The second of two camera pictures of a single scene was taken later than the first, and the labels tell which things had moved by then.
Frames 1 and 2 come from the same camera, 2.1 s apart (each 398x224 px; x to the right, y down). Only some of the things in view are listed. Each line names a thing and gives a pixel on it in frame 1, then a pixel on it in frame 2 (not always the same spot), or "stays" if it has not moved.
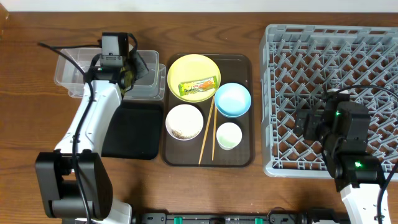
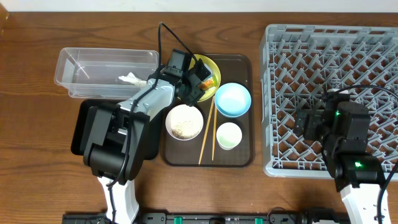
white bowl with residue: x=184 y=122 stays
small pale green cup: x=229 y=135 stays
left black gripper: x=137 y=66 -> x=193 y=86
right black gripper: x=301 y=123 stays
